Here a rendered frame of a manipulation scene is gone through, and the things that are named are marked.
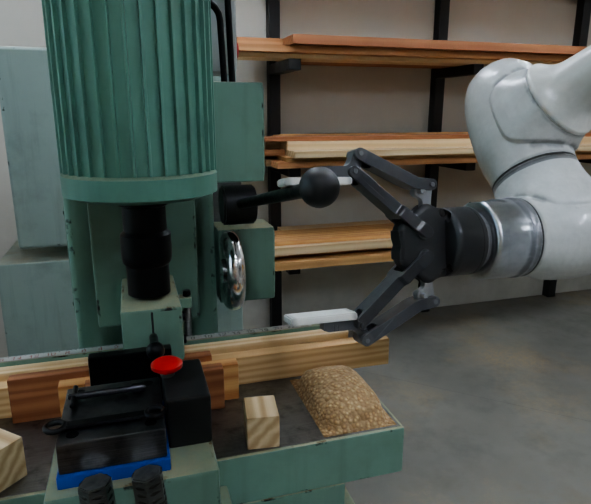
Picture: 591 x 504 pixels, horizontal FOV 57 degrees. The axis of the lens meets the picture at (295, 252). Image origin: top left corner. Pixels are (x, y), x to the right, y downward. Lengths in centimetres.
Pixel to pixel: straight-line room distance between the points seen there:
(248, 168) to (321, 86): 232
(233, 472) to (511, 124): 50
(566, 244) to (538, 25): 330
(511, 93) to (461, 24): 287
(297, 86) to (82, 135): 255
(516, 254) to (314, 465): 32
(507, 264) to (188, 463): 37
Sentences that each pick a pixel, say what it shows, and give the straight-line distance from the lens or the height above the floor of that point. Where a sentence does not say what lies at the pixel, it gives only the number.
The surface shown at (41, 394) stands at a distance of 72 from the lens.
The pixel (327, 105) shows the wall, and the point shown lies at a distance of 316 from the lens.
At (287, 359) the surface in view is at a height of 93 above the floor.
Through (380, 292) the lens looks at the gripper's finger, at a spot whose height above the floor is 107.
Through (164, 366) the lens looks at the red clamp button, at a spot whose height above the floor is 102.
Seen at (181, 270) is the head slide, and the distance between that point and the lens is 78.
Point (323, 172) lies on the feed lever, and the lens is 45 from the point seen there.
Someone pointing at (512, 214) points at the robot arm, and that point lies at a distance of 61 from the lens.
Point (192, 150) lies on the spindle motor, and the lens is 60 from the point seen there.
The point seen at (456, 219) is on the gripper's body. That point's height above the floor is 115.
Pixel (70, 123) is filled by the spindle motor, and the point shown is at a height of 124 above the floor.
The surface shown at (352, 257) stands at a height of 54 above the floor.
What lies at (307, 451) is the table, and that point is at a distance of 64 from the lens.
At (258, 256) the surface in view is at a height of 103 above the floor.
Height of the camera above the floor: 126
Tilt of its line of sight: 14 degrees down
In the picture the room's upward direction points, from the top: straight up
